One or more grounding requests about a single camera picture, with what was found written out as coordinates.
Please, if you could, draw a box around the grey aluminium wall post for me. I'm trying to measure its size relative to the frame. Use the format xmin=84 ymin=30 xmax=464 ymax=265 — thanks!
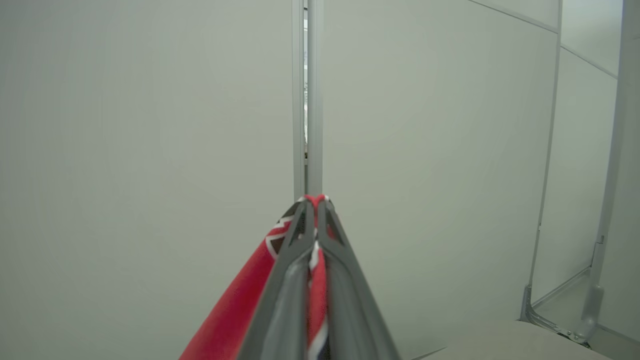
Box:
xmin=292 ymin=0 xmax=325 ymax=201

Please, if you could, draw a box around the grey metal frame leg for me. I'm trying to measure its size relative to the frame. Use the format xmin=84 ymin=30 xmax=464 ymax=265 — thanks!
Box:
xmin=572 ymin=0 xmax=640 ymax=346

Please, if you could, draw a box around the red shirt with white stripes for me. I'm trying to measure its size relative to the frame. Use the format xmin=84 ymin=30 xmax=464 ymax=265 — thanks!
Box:
xmin=179 ymin=194 xmax=333 ymax=360

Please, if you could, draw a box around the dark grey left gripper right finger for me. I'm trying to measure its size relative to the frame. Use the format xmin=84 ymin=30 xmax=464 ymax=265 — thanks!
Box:
xmin=317 ymin=199 xmax=402 ymax=360

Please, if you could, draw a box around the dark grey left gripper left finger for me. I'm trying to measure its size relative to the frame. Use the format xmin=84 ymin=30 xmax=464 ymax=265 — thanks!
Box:
xmin=236 ymin=199 xmax=316 ymax=360

